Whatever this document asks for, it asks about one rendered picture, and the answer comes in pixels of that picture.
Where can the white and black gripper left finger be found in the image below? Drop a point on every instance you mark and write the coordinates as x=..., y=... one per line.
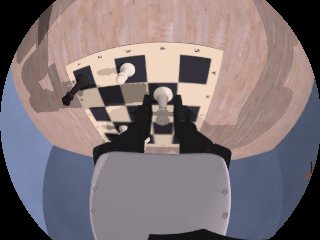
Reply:
x=132, y=139

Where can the black chess queen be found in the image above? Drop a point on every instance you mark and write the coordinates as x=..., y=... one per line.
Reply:
x=82, y=82

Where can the black chess king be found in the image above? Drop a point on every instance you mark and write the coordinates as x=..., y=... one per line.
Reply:
x=191, y=114

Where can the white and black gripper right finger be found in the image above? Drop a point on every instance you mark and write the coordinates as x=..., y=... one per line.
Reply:
x=190, y=138

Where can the black and white chessboard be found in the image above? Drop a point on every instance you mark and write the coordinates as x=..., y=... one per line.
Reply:
x=189, y=70

